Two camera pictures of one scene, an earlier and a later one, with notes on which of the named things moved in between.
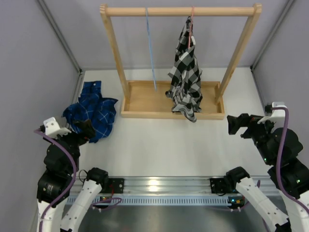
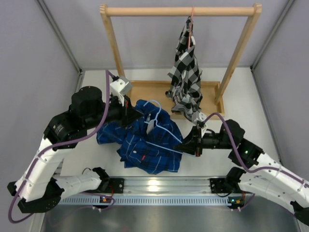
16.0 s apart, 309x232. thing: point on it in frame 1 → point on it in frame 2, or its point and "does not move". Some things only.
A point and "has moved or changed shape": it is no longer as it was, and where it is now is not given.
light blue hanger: [150, 49] → [162, 128]
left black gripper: [88, 132] → [128, 113]
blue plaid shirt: [92, 106] has moved or changed shape
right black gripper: [253, 120] → [193, 143]
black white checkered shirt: [185, 93] does not move
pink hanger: [192, 7] does not move
